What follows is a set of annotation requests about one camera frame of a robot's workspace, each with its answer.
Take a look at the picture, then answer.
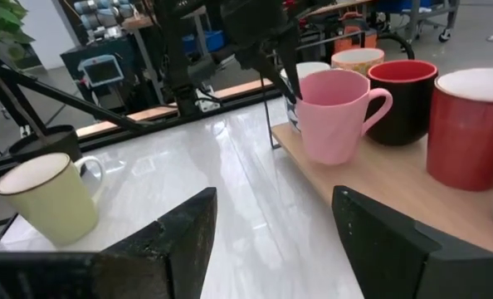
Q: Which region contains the yellow patterned mug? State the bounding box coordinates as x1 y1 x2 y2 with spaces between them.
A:
330 47 386 76

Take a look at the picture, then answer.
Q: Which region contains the wooden table side board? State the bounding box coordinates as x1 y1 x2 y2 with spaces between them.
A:
75 77 281 139

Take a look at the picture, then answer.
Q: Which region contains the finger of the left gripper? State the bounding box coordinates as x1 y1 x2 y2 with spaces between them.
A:
246 49 297 105
277 27 304 100

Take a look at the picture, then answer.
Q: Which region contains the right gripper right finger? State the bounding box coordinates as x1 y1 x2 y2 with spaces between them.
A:
331 185 493 299

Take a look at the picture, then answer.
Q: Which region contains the wooden shelf black frame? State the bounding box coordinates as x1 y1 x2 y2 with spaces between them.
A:
262 76 493 257

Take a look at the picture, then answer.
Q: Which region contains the red mug white interior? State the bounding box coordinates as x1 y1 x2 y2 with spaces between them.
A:
427 67 493 192

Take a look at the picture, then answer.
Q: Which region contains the black mug red interior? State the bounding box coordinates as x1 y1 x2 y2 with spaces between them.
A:
364 59 439 146

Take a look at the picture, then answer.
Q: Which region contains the orange vacuum cleaner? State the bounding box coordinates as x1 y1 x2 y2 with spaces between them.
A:
333 11 379 53

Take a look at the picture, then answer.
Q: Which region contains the green potted plant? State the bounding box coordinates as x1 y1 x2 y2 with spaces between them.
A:
0 0 36 59

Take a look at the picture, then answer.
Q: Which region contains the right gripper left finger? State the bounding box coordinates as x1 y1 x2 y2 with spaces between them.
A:
0 186 218 299

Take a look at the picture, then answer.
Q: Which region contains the grey wheeled cart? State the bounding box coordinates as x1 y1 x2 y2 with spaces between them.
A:
373 0 461 43

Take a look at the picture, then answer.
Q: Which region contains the pale green mug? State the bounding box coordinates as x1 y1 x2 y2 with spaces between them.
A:
0 152 106 246

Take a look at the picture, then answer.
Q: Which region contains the black aluminium table frame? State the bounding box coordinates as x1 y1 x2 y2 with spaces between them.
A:
0 53 281 184

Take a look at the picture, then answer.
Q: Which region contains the pink mug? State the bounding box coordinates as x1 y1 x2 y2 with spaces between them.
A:
295 68 394 166

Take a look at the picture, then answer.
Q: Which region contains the black vacuum hose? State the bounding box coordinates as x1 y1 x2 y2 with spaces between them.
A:
377 31 417 61

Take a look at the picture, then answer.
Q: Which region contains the blue plastic bin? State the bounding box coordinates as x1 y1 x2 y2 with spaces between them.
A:
181 29 227 55

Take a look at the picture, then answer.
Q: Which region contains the white-framed tablet screen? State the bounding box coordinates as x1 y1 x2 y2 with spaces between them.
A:
78 54 125 89

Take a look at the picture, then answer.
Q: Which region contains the white mug blue pattern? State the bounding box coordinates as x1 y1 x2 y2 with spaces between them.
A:
280 61 332 133

